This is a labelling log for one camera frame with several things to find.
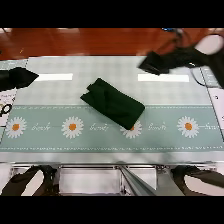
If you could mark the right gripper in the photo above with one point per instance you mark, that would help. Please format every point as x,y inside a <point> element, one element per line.
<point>155,63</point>

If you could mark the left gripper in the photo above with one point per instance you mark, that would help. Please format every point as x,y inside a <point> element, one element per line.
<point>17,78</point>

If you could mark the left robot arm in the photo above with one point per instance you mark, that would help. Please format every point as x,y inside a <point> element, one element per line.
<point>12,185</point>

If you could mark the dark green garment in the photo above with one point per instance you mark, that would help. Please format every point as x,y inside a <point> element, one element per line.
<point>113,102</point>

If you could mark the silver frame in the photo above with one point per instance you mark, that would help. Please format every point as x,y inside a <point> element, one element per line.
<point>141,186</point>

